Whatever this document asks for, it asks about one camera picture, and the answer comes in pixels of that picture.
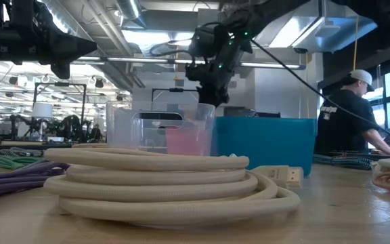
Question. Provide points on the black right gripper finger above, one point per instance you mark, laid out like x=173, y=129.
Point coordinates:
x=223, y=95
x=207, y=95

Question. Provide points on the round silver air duct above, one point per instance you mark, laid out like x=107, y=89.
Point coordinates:
x=129, y=8

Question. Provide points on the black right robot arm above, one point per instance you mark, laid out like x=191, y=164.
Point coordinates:
x=249, y=13

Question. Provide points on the long ceiling light bar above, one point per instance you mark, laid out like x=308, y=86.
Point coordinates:
x=141, y=60

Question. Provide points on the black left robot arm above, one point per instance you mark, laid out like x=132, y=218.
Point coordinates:
x=9, y=37

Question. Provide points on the tall black frame stand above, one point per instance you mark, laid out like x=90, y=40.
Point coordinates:
x=59, y=84

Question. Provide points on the teal plastic bin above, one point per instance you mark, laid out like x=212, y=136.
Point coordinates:
x=266, y=142

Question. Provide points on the white shade table lamp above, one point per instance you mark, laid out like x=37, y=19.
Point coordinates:
x=42, y=110

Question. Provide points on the clear plastic bin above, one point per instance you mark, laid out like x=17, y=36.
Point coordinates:
x=124, y=128

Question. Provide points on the low black frame stand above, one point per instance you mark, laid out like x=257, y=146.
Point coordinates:
x=176, y=90

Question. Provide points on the black background robot arm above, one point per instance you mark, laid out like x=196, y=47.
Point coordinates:
x=69, y=127

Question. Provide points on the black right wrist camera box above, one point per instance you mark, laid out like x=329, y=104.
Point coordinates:
x=208, y=40

